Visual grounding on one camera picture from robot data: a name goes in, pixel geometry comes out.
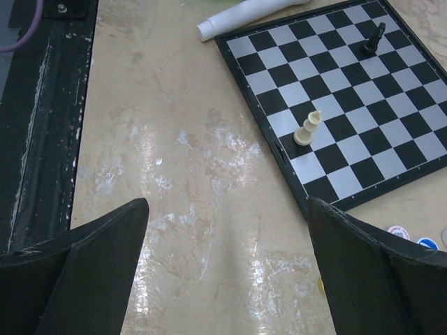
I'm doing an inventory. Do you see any white tube bottle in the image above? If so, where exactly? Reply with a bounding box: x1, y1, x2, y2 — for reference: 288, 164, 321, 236
196, 0, 309, 42

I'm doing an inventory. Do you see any black chess piece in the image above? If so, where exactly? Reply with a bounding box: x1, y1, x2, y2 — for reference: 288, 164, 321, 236
361, 22, 386, 55

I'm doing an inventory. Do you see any black white chessboard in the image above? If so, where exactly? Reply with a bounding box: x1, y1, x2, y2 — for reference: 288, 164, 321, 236
215, 1, 446, 212

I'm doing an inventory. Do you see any blue bottle cap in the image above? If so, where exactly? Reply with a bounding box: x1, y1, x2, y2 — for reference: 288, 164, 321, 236
417, 237, 439, 250

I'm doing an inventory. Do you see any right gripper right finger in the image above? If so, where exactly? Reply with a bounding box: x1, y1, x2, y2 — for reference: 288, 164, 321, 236
308, 198, 446, 334

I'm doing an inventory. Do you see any cream chess piece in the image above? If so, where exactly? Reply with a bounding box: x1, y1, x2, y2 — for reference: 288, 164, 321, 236
293, 110, 323, 146

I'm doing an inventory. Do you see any yellow bottle cap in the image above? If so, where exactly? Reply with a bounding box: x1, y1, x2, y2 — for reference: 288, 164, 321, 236
318, 278, 325, 295

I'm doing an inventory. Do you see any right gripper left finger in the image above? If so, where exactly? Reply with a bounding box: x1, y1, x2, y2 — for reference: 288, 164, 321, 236
1, 198, 149, 334

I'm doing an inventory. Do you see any loose purple cable loop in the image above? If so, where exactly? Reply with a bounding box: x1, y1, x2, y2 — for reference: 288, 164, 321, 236
0, 0, 45, 53

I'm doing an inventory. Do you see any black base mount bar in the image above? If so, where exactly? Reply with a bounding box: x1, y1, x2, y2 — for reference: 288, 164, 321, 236
1, 1, 98, 253

